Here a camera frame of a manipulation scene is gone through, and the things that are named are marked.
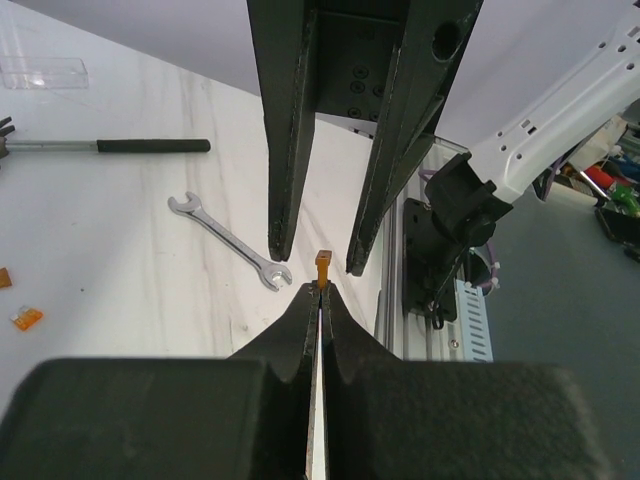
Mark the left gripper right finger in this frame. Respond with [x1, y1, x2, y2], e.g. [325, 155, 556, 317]
[322, 285, 616, 479]

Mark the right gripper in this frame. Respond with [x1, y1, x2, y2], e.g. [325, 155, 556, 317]
[247, 1, 482, 276]

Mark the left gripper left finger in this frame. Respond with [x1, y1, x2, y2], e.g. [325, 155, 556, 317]
[1, 283, 320, 479]

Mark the orange blade fuse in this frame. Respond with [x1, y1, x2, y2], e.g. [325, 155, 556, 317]
[315, 250, 332, 290]
[0, 267, 12, 289]
[10, 306, 44, 332]

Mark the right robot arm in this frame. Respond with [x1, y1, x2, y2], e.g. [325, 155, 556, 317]
[247, 1, 639, 276]

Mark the clear plastic fuse box cover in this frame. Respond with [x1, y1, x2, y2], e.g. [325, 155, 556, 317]
[1, 56, 89, 90]

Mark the silver combination wrench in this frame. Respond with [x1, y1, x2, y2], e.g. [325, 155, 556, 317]
[167, 191, 293, 292]

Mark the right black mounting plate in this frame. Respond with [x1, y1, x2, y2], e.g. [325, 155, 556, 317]
[402, 198, 457, 330]

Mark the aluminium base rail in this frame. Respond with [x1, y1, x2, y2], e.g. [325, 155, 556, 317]
[372, 134, 469, 361]

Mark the slotted cable duct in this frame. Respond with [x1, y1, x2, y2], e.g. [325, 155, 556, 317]
[455, 280, 494, 363]

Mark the black handled claw hammer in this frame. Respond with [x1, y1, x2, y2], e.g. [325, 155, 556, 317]
[1, 116, 211, 160]

